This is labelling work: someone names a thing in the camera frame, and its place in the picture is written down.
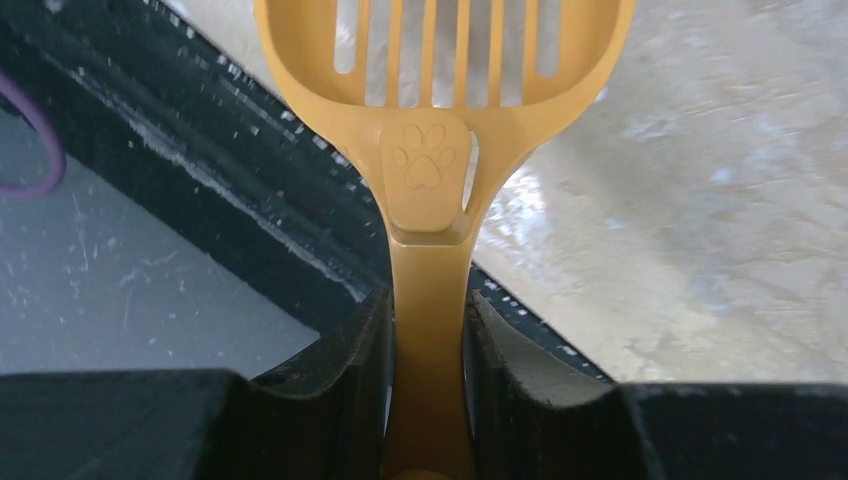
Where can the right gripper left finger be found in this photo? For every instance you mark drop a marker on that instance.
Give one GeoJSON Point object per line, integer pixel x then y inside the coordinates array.
{"type": "Point", "coordinates": [319, 415]}

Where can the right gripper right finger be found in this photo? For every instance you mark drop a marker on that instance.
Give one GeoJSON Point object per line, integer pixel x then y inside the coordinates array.
{"type": "Point", "coordinates": [535, 417]}

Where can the yellow slotted scoop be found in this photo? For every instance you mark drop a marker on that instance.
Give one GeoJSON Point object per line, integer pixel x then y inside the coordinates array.
{"type": "Point", "coordinates": [434, 172]}

